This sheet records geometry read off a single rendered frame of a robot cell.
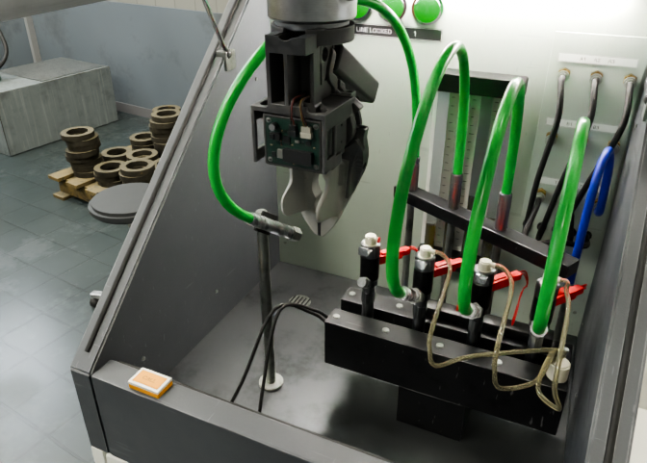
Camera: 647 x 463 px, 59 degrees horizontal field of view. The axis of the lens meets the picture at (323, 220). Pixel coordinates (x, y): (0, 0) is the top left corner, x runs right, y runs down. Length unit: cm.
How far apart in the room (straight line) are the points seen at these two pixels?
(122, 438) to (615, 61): 90
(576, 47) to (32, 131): 413
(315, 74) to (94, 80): 448
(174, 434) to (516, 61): 74
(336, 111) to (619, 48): 56
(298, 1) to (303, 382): 67
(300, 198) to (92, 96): 441
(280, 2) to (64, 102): 435
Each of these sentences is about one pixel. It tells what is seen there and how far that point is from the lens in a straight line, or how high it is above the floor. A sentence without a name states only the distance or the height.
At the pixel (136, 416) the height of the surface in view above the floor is 90.
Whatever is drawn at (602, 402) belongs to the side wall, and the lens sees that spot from 70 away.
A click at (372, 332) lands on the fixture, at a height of 98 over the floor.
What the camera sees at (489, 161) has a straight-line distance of 62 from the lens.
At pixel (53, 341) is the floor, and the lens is 259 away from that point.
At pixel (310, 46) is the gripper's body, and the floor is 142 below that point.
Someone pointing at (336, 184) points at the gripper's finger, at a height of 128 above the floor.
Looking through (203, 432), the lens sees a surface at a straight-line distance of 80.
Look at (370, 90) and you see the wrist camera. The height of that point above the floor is 136.
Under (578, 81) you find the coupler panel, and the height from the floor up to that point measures 129.
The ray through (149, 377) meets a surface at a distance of 84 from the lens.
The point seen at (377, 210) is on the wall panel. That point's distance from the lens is 113.
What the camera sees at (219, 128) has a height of 129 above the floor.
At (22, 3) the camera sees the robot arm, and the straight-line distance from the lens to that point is 27.
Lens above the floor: 151
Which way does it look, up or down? 28 degrees down
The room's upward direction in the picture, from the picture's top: straight up
